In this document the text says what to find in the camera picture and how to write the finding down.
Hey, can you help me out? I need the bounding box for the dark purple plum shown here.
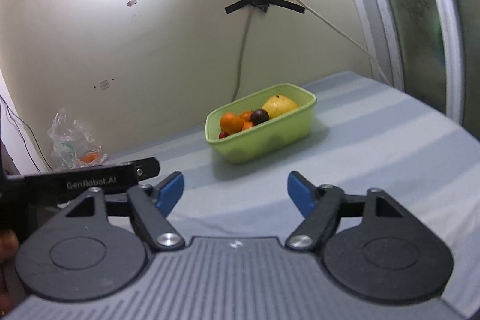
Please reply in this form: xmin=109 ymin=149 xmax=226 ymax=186
xmin=250 ymin=109 xmax=270 ymax=126

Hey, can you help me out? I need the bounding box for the large orange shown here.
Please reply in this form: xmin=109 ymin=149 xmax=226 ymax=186
xmin=219 ymin=112 xmax=244 ymax=134

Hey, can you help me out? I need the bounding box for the yellow pear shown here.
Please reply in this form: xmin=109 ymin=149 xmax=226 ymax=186
xmin=262 ymin=94 xmax=299 ymax=119

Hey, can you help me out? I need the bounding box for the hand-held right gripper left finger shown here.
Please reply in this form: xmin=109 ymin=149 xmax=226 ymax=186
xmin=65 ymin=171 xmax=185 ymax=252

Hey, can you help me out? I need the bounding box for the clear plastic bag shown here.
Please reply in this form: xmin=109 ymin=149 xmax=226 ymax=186
xmin=47 ymin=108 xmax=109 ymax=169

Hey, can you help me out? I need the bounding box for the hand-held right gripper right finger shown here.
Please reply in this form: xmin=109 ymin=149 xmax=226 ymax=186
xmin=286 ymin=171 xmax=407 ymax=252

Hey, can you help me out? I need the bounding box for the thin dark wire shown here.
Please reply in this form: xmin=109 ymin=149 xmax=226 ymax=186
xmin=0 ymin=94 xmax=51 ymax=171

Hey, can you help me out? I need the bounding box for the striped grey sheet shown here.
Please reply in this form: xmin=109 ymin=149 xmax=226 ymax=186
xmin=7 ymin=70 xmax=480 ymax=317

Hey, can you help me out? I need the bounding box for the grey cable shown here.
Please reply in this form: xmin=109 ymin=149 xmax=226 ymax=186
xmin=230 ymin=7 xmax=254 ymax=102

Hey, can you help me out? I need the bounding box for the green plastic basin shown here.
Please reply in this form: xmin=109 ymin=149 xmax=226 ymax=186
xmin=205 ymin=82 xmax=317 ymax=165

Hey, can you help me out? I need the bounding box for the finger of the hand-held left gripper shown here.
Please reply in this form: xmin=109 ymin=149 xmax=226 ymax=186
xmin=133 ymin=157 xmax=161 ymax=181

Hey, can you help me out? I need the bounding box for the white cable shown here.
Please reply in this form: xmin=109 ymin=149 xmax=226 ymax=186
xmin=223 ymin=0 xmax=391 ymax=85

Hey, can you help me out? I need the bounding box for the person's left hand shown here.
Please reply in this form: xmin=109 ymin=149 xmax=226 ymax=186
xmin=0 ymin=230 xmax=20 ymax=317

